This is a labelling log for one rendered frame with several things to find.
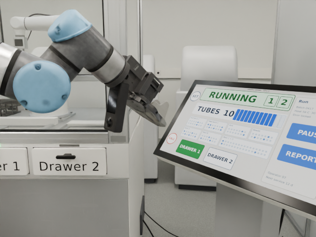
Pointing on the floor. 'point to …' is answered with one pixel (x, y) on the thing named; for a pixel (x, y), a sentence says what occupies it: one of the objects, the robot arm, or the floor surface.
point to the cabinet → (74, 205)
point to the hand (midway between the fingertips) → (160, 125)
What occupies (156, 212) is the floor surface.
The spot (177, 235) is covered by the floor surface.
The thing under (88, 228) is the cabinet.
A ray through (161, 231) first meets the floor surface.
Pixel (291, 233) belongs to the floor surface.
